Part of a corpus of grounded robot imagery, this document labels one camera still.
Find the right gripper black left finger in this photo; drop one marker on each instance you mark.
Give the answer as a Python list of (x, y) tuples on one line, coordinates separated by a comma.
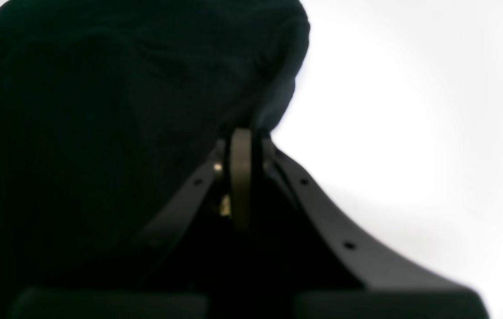
[(162, 271)]

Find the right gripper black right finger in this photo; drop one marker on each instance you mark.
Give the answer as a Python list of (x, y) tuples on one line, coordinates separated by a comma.
[(335, 269)]

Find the black T-shirt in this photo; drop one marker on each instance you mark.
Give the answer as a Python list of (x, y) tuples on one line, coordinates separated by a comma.
[(107, 106)]

